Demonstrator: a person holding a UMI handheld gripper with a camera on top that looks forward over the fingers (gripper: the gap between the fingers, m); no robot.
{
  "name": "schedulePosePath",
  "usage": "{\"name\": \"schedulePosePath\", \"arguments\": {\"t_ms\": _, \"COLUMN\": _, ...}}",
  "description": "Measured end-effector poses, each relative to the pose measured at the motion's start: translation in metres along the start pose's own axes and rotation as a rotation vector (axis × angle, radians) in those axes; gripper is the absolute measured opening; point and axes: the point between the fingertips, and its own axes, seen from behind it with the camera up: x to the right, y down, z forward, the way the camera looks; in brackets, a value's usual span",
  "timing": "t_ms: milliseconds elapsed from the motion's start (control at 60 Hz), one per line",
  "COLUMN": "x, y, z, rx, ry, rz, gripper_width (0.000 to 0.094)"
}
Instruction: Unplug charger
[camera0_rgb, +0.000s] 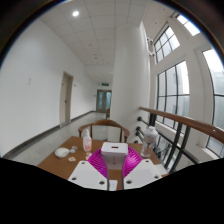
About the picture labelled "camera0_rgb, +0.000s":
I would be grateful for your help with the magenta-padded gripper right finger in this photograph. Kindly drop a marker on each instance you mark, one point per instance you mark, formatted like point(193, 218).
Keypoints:
point(143, 173)

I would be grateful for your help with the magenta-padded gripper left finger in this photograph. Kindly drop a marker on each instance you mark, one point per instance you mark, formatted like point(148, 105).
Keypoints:
point(86, 175)

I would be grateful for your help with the white charger block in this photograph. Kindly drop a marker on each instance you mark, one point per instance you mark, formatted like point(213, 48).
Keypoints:
point(114, 153)

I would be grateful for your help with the small printed sticker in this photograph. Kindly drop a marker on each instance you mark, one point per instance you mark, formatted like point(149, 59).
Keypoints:
point(87, 157)
point(72, 159)
point(72, 151)
point(88, 154)
point(74, 147)

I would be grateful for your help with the clear plastic water bottle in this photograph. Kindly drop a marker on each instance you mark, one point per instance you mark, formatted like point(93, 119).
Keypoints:
point(149, 141)

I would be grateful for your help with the white spray bottle orange label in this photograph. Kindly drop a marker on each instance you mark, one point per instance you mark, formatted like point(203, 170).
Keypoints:
point(87, 142)

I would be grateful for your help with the white computer mouse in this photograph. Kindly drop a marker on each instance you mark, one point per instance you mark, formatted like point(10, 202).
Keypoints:
point(62, 152)

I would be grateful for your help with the brown wooden chair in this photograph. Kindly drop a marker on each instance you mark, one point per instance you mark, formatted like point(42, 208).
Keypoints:
point(103, 124)

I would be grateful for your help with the black railing with wooden handrail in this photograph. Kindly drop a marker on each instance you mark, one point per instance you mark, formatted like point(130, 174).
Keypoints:
point(186, 121)

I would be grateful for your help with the glass double door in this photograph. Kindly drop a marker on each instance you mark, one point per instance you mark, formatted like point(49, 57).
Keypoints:
point(103, 100)

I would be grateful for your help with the beige single door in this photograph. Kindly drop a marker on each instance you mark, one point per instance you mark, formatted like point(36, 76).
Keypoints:
point(66, 98)

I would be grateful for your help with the tall black-framed window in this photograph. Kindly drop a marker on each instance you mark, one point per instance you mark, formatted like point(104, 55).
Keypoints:
point(173, 93)

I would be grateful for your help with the green exit sign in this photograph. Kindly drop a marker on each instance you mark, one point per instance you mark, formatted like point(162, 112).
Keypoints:
point(105, 84)

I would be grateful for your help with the arched black-framed window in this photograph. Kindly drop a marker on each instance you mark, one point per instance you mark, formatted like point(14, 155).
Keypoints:
point(166, 43)

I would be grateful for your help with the round ceiling light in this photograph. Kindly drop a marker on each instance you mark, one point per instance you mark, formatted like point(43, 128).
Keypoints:
point(75, 13)

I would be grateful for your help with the white wall switch plate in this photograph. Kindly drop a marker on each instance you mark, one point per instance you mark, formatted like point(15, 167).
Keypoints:
point(29, 81)

